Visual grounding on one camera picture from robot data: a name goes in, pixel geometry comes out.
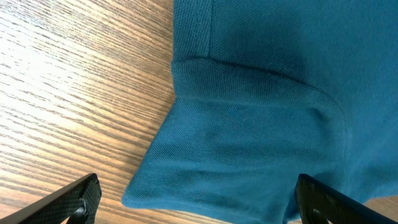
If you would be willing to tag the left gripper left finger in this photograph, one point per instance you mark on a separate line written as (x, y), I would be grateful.
(77, 202)

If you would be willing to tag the blue polo shirt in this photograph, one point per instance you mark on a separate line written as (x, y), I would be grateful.
(267, 90)

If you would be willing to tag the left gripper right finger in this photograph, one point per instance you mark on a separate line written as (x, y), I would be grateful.
(320, 204)

